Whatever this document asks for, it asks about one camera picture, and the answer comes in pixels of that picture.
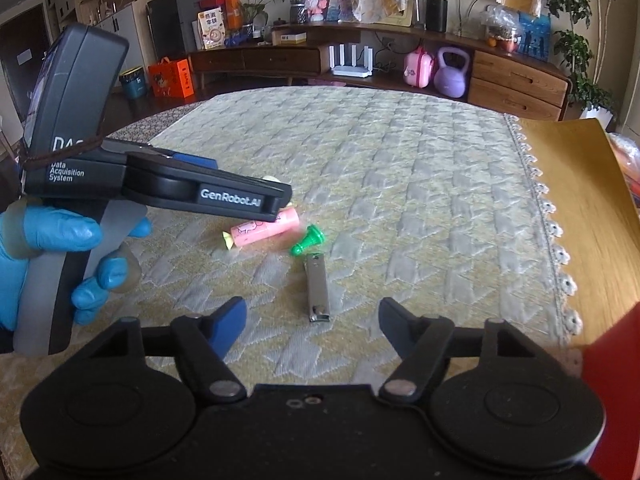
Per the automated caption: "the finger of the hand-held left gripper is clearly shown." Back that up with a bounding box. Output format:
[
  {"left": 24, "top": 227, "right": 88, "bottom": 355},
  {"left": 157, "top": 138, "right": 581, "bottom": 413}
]
[{"left": 167, "top": 153, "right": 219, "bottom": 171}]

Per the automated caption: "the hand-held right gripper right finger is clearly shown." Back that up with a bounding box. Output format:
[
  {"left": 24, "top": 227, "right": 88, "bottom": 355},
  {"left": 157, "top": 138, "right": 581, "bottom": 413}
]
[{"left": 378, "top": 298, "right": 544, "bottom": 402}]

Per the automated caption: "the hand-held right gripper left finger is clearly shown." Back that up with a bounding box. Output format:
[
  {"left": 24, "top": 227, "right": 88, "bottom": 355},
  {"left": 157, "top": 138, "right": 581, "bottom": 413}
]
[{"left": 89, "top": 296, "right": 247, "bottom": 404}]

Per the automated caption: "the silver nail clipper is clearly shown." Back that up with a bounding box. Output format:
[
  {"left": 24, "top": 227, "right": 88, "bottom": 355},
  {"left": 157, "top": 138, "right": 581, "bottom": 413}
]
[{"left": 303, "top": 253, "right": 331, "bottom": 324}]

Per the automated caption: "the pink tube toy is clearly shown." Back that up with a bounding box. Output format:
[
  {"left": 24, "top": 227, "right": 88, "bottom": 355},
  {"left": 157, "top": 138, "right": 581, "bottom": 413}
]
[{"left": 222, "top": 208, "right": 301, "bottom": 251}]

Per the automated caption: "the green pawn piece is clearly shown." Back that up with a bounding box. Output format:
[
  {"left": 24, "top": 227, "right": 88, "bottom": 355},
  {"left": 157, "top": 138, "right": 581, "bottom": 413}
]
[{"left": 290, "top": 223, "right": 326, "bottom": 257}]

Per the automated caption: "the person's left hand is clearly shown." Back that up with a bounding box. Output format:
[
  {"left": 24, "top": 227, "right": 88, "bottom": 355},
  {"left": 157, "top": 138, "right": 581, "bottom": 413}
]
[{"left": 0, "top": 204, "right": 153, "bottom": 333}]

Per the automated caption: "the teal bucket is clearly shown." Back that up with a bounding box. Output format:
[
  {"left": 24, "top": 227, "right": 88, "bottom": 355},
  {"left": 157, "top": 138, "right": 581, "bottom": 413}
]
[{"left": 118, "top": 67, "right": 150, "bottom": 101}]

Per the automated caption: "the dark wooden door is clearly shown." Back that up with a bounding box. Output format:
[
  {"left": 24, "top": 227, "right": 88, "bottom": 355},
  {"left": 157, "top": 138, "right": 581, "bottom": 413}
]
[{"left": 0, "top": 2, "right": 51, "bottom": 106}]

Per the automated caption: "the orange gift box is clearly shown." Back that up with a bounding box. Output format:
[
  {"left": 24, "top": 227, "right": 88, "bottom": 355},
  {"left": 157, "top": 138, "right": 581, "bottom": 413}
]
[{"left": 148, "top": 58, "right": 195, "bottom": 99}]

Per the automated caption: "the dark grey refrigerator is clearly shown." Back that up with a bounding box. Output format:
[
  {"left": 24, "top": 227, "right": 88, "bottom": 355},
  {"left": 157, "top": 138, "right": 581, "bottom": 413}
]
[{"left": 146, "top": 0, "right": 214, "bottom": 64}]

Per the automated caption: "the long wooden TV cabinet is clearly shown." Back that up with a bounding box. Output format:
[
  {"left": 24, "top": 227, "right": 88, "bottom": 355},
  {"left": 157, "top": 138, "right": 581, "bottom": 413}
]
[{"left": 189, "top": 20, "right": 574, "bottom": 121}]

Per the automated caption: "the white orange snack box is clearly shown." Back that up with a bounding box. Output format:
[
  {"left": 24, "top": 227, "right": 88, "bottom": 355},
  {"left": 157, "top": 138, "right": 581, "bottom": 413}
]
[{"left": 197, "top": 8, "right": 227, "bottom": 51}]

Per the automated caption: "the quilted yellow white tablecloth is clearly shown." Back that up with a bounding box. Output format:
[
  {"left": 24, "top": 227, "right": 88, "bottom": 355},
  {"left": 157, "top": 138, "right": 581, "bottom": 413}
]
[{"left": 0, "top": 85, "right": 584, "bottom": 480}]

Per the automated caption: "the orange red box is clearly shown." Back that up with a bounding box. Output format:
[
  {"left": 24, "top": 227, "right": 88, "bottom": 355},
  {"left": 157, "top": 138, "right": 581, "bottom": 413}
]
[{"left": 212, "top": 0, "right": 241, "bottom": 31}]

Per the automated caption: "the small potted plant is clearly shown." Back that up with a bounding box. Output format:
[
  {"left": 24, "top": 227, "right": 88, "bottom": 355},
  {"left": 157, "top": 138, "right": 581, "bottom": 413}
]
[{"left": 239, "top": 0, "right": 269, "bottom": 41}]

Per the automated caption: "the white router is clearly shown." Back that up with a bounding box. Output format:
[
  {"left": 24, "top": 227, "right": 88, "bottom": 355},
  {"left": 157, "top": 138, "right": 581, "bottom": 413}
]
[{"left": 328, "top": 43, "right": 375, "bottom": 79}]

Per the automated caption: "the pink toy suitcase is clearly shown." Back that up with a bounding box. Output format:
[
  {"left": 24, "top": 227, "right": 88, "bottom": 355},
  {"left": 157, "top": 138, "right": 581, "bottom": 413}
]
[{"left": 403, "top": 44, "right": 436, "bottom": 89}]

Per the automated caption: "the wooden plaque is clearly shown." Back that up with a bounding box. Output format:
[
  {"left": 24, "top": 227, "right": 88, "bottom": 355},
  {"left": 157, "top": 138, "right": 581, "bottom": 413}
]
[{"left": 379, "top": 0, "right": 416, "bottom": 29}]

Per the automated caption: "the light wooden drawer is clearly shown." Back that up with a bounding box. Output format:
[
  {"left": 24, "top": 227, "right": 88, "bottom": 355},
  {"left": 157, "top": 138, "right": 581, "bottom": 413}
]
[
  {"left": 472, "top": 50, "right": 571, "bottom": 106},
  {"left": 468, "top": 77, "right": 564, "bottom": 121}
]

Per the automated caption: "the purple kettlebell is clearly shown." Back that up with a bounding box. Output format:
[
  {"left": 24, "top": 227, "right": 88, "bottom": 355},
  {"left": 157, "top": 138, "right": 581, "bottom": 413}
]
[{"left": 433, "top": 45, "right": 472, "bottom": 99}]

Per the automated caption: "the black speaker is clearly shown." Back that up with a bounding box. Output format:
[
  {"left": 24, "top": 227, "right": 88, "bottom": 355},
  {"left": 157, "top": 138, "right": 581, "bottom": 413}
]
[{"left": 424, "top": 0, "right": 449, "bottom": 33}]

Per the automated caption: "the orange plastic bag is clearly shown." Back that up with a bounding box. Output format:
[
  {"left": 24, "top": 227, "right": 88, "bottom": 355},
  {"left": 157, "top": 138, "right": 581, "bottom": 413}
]
[{"left": 605, "top": 132, "right": 640, "bottom": 211}]

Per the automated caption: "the clear plastic bag of fruit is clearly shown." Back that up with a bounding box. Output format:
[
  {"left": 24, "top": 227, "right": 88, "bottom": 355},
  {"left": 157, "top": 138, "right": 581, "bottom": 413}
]
[{"left": 482, "top": 3, "right": 521, "bottom": 54}]

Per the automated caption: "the blue picture card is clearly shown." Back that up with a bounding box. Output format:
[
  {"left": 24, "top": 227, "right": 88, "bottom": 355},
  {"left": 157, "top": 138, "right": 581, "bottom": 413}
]
[{"left": 517, "top": 11, "right": 553, "bottom": 59}]

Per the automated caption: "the tall green houseplant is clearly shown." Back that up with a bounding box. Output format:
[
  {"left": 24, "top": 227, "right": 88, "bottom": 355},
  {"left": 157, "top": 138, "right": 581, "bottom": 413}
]
[{"left": 547, "top": 0, "right": 631, "bottom": 116}]

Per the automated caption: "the wall shelf cabinet unit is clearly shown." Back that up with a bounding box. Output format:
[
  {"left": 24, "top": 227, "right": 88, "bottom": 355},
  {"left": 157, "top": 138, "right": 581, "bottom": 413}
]
[{"left": 44, "top": 0, "right": 161, "bottom": 61}]

